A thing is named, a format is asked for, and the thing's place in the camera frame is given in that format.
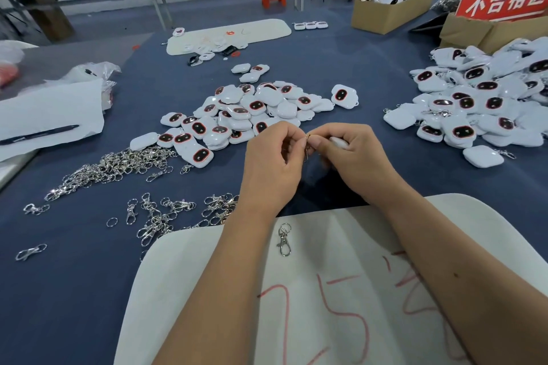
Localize person's left hand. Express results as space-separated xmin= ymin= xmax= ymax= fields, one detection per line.
xmin=238 ymin=121 xmax=308 ymax=218

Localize person's right hand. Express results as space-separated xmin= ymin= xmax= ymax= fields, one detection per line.
xmin=305 ymin=123 xmax=414 ymax=208

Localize person's left forearm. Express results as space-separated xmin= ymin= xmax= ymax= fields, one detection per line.
xmin=154 ymin=205 xmax=288 ymax=365

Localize person's right forearm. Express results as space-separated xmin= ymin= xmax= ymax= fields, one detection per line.
xmin=381 ymin=185 xmax=548 ymax=365

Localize white foam board red marks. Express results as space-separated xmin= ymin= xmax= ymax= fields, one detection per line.
xmin=114 ymin=193 xmax=548 ymax=365

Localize long white foam board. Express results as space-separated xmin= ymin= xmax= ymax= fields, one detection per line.
xmin=166 ymin=18 xmax=293 ymax=57

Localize flat brown cardboard box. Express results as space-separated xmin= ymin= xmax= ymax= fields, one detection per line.
xmin=439 ymin=12 xmax=548 ymax=55

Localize white paper sheet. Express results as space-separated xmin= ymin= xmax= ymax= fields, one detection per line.
xmin=0 ymin=78 xmax=106 ymax=163

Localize black pen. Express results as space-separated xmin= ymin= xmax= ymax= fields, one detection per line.
xmin=0 ymin=124 xmax=80 ymax=146

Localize orange bag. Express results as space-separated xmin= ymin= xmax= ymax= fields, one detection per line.
xmin=0 ymin=63 xmax=20 ymax=90

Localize white plastic bag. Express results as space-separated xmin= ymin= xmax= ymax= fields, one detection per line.
xmin=0 ymin=39 xmax=37 ymax=64

